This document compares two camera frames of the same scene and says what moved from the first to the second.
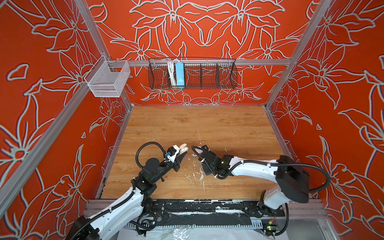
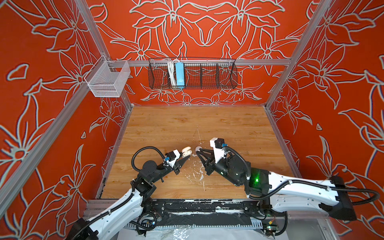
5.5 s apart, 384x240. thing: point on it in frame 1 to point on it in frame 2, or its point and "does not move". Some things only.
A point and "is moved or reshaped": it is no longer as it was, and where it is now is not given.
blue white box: [180, 73] does not move
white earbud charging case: [183, 148] is moved or reshaped
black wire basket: [200, 73] does not move
